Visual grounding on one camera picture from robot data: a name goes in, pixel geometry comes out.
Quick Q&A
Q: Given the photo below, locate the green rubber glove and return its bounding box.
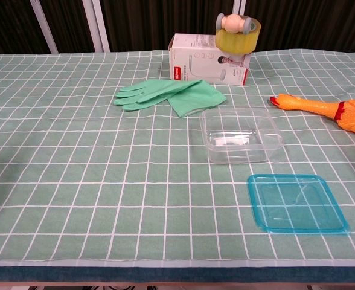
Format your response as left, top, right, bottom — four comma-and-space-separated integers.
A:
113, 79, 228, 119

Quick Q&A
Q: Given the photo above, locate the dark blue under cloth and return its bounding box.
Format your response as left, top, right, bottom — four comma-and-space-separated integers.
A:
0, 265, 355, 284

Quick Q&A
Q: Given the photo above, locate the white frame post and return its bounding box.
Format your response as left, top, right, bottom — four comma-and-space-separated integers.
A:
232, 0, 247, 16
83, 0, 110, 53
31, 0, 59, 54

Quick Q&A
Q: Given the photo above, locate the yellowish clear tape roll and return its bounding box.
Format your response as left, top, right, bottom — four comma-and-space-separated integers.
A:
215, 19, 262, 55

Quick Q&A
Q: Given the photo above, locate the white red product box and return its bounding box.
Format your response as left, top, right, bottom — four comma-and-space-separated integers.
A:
167, 33, 251, 87

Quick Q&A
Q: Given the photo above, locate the clear plastic container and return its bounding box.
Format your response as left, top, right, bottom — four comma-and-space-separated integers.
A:
199, 106, 286, 165

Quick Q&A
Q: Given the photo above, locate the green white checked tablecloth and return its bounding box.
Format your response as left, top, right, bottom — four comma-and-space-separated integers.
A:
0, 50, 355, 268

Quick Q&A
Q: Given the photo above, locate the black curtain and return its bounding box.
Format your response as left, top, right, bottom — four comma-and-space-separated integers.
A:
0, 0, 355, 54

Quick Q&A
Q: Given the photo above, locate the blue transparent lid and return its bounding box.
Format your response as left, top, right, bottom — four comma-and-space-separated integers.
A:
246, 173, 352, 236

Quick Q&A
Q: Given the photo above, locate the beige grey toy dumbbell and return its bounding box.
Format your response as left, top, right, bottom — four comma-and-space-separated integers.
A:
216, 13, 256, 34

